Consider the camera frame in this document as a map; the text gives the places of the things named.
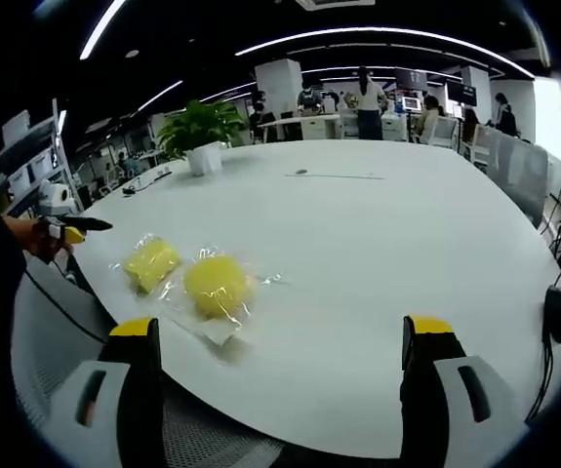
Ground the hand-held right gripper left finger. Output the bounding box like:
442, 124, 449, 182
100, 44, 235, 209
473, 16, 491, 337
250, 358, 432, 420
44, 316, 165, 468

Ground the black power adapter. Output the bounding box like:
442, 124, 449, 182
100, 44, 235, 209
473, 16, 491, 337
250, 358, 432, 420
542, 286, 561, 345

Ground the yellow square silicone block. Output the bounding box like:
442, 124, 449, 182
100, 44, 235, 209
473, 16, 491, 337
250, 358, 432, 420
122, 235, 183, 295

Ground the white office desk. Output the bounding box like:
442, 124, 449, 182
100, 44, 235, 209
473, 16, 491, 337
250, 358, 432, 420
257, 113, 343, 144

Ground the yellow round silicone block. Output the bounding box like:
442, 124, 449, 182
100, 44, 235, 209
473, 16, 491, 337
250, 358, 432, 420
182, 254, 258, 323

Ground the metal storage shelf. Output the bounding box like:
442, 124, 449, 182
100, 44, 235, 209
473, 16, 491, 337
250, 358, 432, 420
0, 97, 86, 220

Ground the green potted plant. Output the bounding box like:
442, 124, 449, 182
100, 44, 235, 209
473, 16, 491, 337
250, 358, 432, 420
155, 98, 248, 176

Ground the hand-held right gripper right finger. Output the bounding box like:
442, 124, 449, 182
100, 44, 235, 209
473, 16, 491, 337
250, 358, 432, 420
399, 314, 530, 468

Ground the person's left hand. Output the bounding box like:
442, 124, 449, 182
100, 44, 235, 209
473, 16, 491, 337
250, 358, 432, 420
21, 218, 76, 265

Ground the grey mesh office chair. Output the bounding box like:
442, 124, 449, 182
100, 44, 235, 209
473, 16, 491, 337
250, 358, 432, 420
10, 253, 291, 468

